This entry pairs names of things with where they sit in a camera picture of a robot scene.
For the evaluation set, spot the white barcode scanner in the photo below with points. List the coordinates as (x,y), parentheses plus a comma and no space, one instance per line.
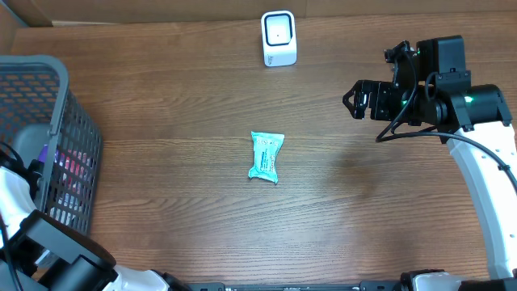
(279,38)

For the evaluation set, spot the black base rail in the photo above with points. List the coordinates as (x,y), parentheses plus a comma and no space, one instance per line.
(365,285)

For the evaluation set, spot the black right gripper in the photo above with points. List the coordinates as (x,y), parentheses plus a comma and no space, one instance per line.
(380,92)

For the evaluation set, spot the teal snack packet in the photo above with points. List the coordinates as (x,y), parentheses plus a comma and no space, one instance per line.
(266,147)

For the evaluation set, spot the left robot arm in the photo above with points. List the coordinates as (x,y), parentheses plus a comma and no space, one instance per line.
(41,253)

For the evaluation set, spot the grey plastic mesh basket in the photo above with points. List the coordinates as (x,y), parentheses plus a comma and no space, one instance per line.
(41,120)

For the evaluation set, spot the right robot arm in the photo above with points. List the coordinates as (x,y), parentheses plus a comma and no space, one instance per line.
(432,95)

